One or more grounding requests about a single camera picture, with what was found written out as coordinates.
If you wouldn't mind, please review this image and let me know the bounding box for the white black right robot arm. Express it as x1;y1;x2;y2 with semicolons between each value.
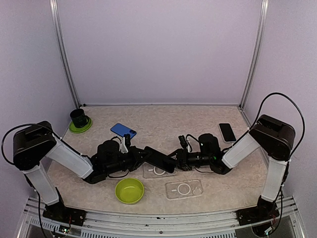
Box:
169;115;295;222

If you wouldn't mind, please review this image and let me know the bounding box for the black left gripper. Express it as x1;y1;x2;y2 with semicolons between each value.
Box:
105;146;152;175

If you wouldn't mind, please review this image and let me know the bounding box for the left aluminium frame post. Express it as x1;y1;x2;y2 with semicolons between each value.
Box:
49;0;81;109

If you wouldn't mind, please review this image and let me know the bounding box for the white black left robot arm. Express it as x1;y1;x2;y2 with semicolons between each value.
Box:
13;121;152;222

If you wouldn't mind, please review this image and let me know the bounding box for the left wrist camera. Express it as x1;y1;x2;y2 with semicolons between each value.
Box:
120;134;131;153

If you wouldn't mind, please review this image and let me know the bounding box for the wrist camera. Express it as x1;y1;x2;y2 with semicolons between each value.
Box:
178;135;192;152
120;134;131;153

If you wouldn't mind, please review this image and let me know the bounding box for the front aluminium rail base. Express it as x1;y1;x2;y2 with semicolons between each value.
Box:
15;197;308;238

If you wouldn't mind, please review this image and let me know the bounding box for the right aluminium frame post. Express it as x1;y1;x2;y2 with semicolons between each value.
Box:
239;0;269;110

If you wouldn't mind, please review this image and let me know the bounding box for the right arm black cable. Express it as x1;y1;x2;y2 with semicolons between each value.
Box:
185;93;306;221

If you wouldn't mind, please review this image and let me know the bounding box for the blue smartphone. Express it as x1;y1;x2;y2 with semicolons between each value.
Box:
110;123;137;139

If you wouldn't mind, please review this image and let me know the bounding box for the dark green mug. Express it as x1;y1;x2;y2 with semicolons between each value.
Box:
70;109;89;128

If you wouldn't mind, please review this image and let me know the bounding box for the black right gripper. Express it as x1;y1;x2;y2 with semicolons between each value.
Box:
163;148;212;171

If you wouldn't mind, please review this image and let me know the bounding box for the green saucer plate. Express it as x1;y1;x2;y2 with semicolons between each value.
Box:
68;117;93;134

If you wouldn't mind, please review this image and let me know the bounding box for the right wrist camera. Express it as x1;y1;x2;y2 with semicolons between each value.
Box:
178;135;192;152

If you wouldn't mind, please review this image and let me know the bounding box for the black smartphone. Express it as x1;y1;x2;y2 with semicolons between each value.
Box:
144;146;175;173
219;123;236;143

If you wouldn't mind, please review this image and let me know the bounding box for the aluminium frame post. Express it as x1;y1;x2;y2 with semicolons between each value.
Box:
239;0;269;110
49;0;81;109

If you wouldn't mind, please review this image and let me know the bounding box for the green bowl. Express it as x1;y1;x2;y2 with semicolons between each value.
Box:
115;178;145;205

